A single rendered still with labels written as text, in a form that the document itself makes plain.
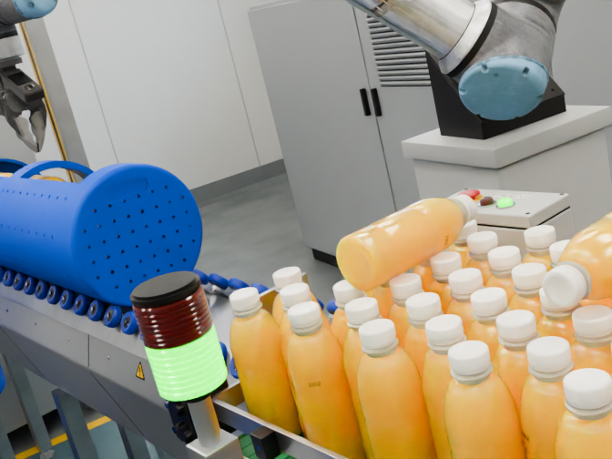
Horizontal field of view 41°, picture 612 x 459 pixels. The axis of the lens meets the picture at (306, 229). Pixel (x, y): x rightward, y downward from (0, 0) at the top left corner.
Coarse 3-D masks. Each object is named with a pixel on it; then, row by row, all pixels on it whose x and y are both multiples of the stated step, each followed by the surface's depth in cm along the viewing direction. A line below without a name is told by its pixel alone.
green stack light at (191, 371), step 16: (208, 336) 72; (160, 352) 71; (176, 352) 70; (192, 352) 71; (208, 352) 72; (160, 368) 71; (176, 368) 71; (192, 368) 71; (208, 368) 72; (224, 368) 74; (160, 384) 72; (176, 384) 71; (192, 384) 72; (208, 384) 72; (176, 400) 72
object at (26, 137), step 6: (18, 120) 183; (24, 120) 184; (18, 126) 183; (24, 126) 184; (24, 132) 184; (30, 132) 185; (24, 138) 184; (30, 138) 185; (30, 144) 186; (36, 144) 186; (36, 150) 187
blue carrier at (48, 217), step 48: (0, 192) 188; (48, 192) 167; (96, 192) 154; (144, 192) 161; (0, 240) 186; (48, 240) 161; (96, 240) 155; (144, 240) 161; (192, 240) 169; (96, 288) 156
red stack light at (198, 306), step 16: (176, 304) 70; (192, 304) 70; (144, 320) 70; (160, 320) 70; (176, 320) 70; (192, 320) 71; (208, 320) 72; (144, 336) 71; (160, 336) 70; (176, 336) 70; (192, 336) 71
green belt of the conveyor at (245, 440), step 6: (240, 438) 116; (246, 438) 116; (240, 444) 114; (246, 444) 114; (252, 444) 114; (246, 450) 113; (252, 450) 112; (246, 456) 111; (252, 456) 111; (282, 456) 109; (288, 456) 109
